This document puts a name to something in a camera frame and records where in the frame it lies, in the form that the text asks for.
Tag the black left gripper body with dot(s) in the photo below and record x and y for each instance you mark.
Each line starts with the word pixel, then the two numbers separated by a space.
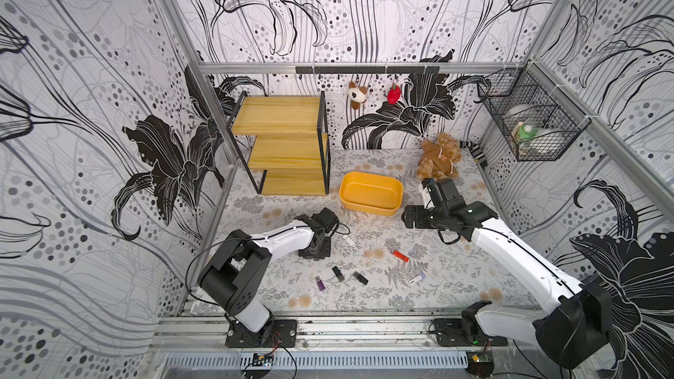
pixel 320 252

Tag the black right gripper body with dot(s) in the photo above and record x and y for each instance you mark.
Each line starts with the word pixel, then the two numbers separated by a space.
pixel 434 196

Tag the black usb flash drive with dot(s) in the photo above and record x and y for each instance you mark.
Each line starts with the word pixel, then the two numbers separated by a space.
pixel 338 274

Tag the purple usb flash drive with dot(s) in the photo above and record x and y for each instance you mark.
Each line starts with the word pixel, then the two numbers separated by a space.
pixel 320 284

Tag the red usb flash drive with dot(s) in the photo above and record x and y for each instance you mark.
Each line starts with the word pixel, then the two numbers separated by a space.
pixel 401 256

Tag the dark brown usb flash drive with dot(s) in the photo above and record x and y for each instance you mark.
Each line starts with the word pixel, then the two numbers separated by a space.
pixel 361 278

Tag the white lilac usb flash drive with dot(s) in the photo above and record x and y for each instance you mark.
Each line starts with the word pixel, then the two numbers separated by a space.
pixel 419 278

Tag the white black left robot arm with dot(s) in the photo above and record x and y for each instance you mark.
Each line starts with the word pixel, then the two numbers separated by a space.
pixel 232 277

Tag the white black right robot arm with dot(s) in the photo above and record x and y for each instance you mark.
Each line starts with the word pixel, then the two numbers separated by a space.
pixel 573 320

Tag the yellow plastic storage box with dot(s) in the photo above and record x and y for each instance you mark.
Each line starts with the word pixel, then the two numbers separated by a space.
pixel 371 193

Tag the black power connector box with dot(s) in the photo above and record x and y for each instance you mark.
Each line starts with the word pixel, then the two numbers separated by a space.
pixel 480 365

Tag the brown teddy bear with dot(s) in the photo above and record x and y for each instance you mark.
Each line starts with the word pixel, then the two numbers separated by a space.
pixel 440 158

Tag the striped black white object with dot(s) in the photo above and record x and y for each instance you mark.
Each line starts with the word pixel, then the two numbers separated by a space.
pixel 476 152

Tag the green white bottle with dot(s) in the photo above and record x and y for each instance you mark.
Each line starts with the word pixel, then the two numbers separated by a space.
pixel 526 133

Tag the white bowl in basket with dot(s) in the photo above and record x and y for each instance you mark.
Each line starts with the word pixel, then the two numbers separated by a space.
pixel 524 113

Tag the hanging red plush toy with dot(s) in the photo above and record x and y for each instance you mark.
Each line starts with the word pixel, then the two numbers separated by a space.
pixel 394 94

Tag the hanging dog plush toy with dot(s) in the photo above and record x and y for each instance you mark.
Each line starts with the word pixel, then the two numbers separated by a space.
pixel 357 95

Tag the small circuit board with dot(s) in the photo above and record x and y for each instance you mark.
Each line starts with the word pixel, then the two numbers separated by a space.
pixel 262 360

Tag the wooden shelf black frame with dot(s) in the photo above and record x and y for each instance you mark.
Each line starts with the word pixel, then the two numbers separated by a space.
pixel 283 143

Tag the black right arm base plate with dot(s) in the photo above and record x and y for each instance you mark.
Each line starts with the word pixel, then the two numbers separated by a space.
pixel 451 332

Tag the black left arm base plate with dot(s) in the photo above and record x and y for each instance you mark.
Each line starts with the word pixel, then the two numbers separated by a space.
pixel 282 332

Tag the black wire basket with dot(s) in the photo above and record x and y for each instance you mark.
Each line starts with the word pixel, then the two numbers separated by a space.
pixel 559 125

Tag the black hanging rail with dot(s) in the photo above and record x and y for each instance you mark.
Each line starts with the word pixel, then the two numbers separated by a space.
pixel 363 69

